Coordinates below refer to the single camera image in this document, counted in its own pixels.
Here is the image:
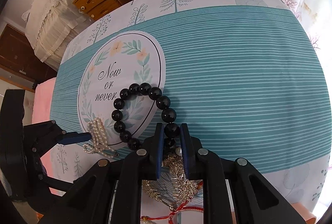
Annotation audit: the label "pink bed sheet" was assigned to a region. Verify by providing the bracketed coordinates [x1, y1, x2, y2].
[31, 77, 68, 197]

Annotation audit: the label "white lace covered furniture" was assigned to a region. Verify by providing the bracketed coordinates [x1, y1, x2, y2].
[22, 0, 92, 70]

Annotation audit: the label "gold chain tassel jewelry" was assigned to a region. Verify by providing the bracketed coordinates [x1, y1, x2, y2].
[142, 154, 198, 211]

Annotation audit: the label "black bead bracelet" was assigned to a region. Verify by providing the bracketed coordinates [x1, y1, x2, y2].
[111, 82, 181, 151]

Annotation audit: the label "pink plastic jewelry tray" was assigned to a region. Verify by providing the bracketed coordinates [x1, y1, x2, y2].
[292, 203, 317, 224]

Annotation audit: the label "red string bracelet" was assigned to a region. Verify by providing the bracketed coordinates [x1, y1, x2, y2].
[140, 200, 204, 224]

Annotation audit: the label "dark brown wooden door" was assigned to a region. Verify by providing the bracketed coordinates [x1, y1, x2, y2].
[0, 25, 57, 84]

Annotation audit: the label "white pearl bracelet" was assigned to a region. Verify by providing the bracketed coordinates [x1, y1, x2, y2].
[82, 117, 121, 159]

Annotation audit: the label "teal striped printed tablecloth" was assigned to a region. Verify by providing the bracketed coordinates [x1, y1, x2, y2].
[50, 0, 331, 210]

